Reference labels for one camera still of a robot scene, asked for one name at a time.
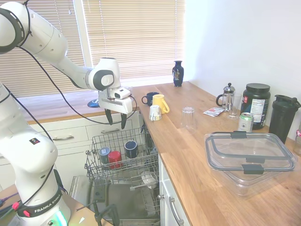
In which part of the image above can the white bowl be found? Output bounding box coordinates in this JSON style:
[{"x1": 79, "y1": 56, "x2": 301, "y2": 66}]
[{"x1": 141, "y1": 171, "x2": 158, "y2": 189}]

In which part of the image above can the white green drink can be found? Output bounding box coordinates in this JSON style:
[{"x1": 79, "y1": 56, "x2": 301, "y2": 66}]
[{"x1": 237, "y1": 112, "x2": 255, "y2": 132}]

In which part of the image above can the white patterned mug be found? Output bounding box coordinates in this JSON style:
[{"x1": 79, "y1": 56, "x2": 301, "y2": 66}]
[{"x1": 149, "y1": 105, "x2": 163, "y2": 121}]

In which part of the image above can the glass french press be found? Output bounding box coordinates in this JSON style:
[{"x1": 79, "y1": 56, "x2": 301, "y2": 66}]
[{"x1": 215, "y1": 82, "x2": 235, "y2": 111}]

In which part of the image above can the black protein powder tub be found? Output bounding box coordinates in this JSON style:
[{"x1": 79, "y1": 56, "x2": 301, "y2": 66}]
[{"x1": 240, "y1": 83, "x2": 271, "y2": 130}]

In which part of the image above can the narrow beige window blind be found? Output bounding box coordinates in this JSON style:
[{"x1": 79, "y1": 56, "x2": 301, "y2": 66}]
[{"x1": 0, "y1": 0, "x2": 85, "y2": 98}]

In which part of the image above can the navy mug with print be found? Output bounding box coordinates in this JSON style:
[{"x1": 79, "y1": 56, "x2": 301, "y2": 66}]
[{"x1": 141, "y1": 91, "x2": 160, "y2": 106}]

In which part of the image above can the steel dishwasher door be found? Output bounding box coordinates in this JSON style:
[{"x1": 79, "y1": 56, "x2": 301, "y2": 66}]
[{"x1": 69, "y1": 175, "x2": 161, "y2": 226}]

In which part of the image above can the tall clear drinking glass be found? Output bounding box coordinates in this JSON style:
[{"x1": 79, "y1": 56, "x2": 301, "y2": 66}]
[{"x1": 227, "y1": 93, "x2": 243, "y2": 120}]

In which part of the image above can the wire dishwasher rack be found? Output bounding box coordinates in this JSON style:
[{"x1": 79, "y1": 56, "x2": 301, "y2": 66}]
[
  {"x1": 130, "y1": 169, "x2": 161, "y2": 218},
  {"x1": 84, "y1": 127, "x2": 159, "y2": 186}
]

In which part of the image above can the black shaker bottle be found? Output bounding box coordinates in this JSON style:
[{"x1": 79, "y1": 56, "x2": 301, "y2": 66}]
[{"x1": 269, "y1": 94, "x2": 301, "y2": 145}]

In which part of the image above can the clear plastic storage container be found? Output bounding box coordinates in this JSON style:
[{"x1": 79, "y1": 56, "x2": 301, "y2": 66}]
[{"x1": 204, "y1": 131, "x2": 299, "y2": 198}]

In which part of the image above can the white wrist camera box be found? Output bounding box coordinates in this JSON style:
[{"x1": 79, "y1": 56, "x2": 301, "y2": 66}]
[{"x1": 114, "y1": 89, "x2": 131, "y2": 100}]

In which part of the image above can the red mug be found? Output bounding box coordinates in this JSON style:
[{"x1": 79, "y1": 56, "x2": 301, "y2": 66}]
[{"x1": 108, "y1": 151, "x2": 123, "y2": 170}]

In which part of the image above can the clear ribbed glass tumbler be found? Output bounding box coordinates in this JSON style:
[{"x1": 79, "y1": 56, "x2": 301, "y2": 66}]
[{"x1": 180, "y1": 106, "x2": 197, "y2": 134}]

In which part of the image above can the yellow mug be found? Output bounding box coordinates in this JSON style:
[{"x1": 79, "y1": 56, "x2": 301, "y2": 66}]
[{"x1": 152, "y1": 94, "x2": 170, "y2": 114}]

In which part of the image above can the dark blue painted vase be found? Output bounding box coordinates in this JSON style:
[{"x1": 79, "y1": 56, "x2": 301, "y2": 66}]
[{"x1": 172, "y1": 60, "x2": 184, "y2": 88}]

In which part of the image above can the grey mug with label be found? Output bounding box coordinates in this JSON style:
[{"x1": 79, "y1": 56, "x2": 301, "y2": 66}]
[{"x1": 98, "y1": 146, "x2": 111, "y2": 165}]

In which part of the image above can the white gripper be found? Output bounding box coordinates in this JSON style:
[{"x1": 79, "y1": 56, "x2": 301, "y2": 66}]
[{"x1": 98, "y1": 89, "x2": 134, "y2": 129}]

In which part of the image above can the dark blue mug white rim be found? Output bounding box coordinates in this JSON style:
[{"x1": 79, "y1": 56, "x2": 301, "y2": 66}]
[{"x1": 124, "y1": 140, "x2": 138, "y2": 159}]

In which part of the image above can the wide beige window blind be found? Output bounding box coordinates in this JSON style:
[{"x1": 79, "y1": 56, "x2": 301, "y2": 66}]
[{"x1": 82, "y1": 0, "x2": 186, "y2": 82}]

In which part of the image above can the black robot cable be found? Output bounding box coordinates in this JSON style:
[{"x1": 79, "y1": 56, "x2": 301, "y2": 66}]
[{"x1": 0, "y1": 0, "x2": 138, "y2": 212}]

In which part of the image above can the wire lower dishwasher rack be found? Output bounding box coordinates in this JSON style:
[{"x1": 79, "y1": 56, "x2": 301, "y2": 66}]
[{"x1": 130, "y1": 169, "x2": 161, "y2": 218}]

